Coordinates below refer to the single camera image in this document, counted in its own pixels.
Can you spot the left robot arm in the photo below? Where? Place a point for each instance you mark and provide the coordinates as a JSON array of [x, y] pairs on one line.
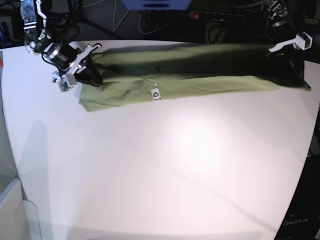
[[284, 28]]

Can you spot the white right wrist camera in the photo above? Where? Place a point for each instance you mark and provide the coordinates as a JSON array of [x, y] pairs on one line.
[[67, 82]]

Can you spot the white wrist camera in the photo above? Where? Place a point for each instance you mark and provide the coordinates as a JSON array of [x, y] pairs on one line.
[[67, 82], [304, 41]]

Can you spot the black power strip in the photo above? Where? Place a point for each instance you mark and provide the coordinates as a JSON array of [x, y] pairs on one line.
[[215, 17]]

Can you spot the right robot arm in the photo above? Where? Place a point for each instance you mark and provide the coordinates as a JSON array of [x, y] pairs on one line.
[[39, 32]]

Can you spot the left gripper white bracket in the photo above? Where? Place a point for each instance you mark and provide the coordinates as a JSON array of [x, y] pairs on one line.
[[295, 57]]

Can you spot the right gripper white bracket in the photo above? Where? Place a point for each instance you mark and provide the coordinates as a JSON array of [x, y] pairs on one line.
[[73, 61]]

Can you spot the white bin at left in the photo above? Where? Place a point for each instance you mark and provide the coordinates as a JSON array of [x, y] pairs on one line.
[[18, 217]]

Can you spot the blue box overhead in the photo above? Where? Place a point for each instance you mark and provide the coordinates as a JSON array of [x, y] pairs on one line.
[[156, 4]]

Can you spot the green T-shirt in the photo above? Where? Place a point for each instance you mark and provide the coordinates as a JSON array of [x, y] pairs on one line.
[[132, 76]]

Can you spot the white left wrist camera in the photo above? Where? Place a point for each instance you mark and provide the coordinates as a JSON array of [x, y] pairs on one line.
[[304, 41]]

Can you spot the black OpenArm base box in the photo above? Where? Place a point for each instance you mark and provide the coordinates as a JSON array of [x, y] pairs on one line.
[[302, 219]]

